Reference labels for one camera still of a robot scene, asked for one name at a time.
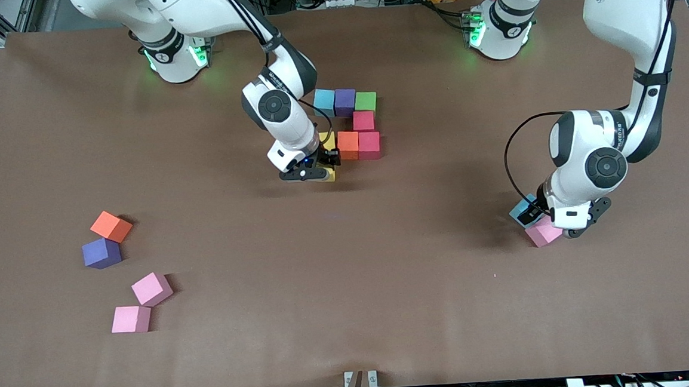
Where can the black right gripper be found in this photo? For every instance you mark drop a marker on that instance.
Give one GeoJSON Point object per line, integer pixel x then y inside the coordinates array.
{"type": "Point", "coordinates": [325, 157]}

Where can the blue foam block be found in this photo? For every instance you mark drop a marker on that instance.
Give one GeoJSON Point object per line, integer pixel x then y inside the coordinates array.
{"type": "Point", "coordinates": [326, 103]}
{"type": "Point", "coordinates": [519, 208]}

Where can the yellow foam block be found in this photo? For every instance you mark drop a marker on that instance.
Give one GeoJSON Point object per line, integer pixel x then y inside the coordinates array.
{"type": "Point", "coordinates": [328, 140]}
{"type": "Point", "coordinates": [330, 175]}

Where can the orange foam block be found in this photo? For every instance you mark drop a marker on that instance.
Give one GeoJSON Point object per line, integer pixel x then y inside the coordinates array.
{"type": "Point", "coordinates": [111, 226]}
{"type": "Point", "coordinates": [348, 145]}

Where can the light pink foam block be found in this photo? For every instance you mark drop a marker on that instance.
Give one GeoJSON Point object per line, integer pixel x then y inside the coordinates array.
{"type": "Point", "coordinates": [131, 319]}
{"type": "Point", "coordinates": [152, 289]}
{"type": "Point", "coordinates": [541, 234]}

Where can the dark pink foam block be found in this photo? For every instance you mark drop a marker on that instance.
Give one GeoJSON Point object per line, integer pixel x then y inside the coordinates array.
{"type": "Point", "coordinates": [369, 145]}
{"type": "Point", "coordinates": [363, 120]}

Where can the purple foam block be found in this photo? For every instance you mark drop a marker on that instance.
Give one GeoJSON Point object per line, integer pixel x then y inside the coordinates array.
{"type": "Point", "coordinates": [102, 253]}
{"type": "Point", "coordinates": [345, 102]}

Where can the green foam block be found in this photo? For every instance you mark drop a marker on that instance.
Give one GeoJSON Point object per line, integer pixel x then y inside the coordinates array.
{"type": "Point", "coordinates": [366, 101]}

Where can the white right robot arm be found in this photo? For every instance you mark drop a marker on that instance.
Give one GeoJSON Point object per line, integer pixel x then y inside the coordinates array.
{"type": "Point", "coordinates": [273, 105]}

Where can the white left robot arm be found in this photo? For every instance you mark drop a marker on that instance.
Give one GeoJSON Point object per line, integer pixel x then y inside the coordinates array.
{"type": "Point", "coordinates": [626, 9]}

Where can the small white power strip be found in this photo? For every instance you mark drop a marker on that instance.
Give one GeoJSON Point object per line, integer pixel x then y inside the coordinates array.
{"type": "Point", "coordinates": [345, 2]}

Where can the metal table edge bracket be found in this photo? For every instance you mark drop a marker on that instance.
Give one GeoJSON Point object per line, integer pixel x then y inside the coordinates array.
{"type": "Point", "coordinates": [349, 380]}

